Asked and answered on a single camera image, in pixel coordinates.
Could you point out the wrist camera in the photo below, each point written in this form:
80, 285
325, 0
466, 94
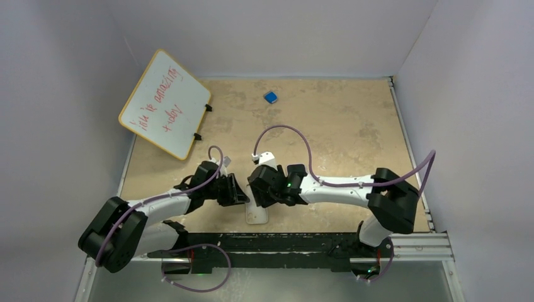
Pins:
225, 161
265, 158

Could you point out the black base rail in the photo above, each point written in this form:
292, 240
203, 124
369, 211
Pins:
337, 252

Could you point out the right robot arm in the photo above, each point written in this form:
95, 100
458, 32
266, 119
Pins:
393, 204

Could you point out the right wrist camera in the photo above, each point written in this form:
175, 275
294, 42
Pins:
265, 158

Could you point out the white phone case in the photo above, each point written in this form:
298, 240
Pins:
255, 215

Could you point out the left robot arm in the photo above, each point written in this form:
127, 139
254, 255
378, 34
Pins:
122, 230

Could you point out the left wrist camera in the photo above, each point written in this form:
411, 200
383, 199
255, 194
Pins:
225, 161

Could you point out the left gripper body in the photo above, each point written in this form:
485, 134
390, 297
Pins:
219, 190

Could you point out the whiteboard with yellow frame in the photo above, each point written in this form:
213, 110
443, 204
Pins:
166, 106

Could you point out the blue eraser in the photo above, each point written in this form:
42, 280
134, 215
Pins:
271, 97

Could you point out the aluminium frame rail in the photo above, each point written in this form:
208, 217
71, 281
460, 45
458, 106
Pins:
422, 247

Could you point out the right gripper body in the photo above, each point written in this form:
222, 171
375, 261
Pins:
279, 170

